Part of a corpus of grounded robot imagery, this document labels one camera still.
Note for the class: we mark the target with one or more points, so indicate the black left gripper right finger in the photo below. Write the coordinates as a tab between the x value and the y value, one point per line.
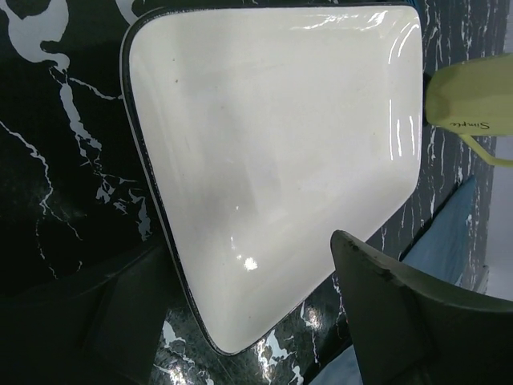
408	327

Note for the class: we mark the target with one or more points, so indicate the white rectangular plate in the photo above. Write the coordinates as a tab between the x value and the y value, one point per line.
262	131

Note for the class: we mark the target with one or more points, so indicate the yellow mug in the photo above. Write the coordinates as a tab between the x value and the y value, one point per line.
473	98

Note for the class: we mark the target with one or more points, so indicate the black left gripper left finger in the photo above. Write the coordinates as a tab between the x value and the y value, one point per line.
101	325

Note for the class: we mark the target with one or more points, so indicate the blue patterned cloth placemat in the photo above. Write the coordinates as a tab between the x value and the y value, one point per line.
442	251

